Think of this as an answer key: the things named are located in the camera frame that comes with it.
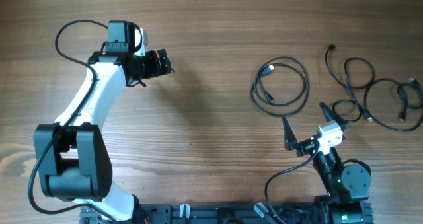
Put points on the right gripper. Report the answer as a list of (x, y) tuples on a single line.
[(306, 145)]

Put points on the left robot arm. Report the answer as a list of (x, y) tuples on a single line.
[(73, 169)]

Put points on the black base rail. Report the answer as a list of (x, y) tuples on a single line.
[(259, 213)]

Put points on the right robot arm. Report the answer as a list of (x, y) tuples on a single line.
[(346, 182)]

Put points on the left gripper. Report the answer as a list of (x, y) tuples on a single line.
[(154, 70)]

